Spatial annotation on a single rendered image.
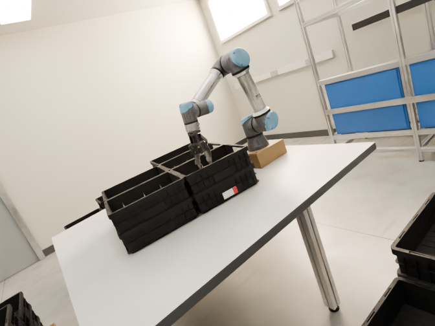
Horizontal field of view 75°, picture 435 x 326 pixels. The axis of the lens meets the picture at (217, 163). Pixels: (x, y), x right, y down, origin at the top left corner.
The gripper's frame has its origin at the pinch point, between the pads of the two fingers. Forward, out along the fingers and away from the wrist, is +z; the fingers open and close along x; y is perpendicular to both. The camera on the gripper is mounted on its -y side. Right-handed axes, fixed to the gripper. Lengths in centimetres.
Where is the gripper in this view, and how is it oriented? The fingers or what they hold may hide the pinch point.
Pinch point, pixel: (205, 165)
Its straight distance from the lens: 156.8
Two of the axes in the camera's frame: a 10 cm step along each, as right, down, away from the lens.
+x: 9.4, -2.0, -2.8
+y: -2.1, 3.0, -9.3
